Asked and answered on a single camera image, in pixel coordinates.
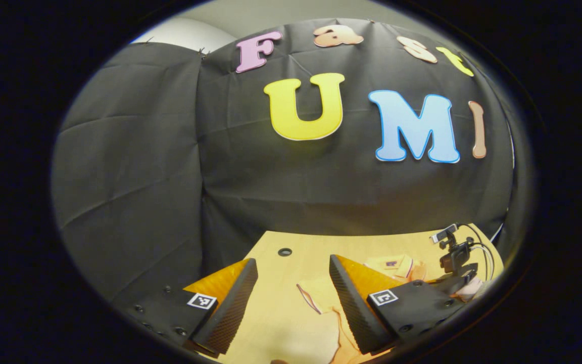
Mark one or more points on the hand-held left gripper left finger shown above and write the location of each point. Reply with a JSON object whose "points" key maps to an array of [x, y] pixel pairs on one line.
{"points": [[233, 308]]}

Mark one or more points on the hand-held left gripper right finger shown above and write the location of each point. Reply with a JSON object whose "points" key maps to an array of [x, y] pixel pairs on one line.
{"points": [[351, 308]]}

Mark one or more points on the orange T-shirt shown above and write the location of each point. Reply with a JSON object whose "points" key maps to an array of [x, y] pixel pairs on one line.
{"points": [[392, 264]]}

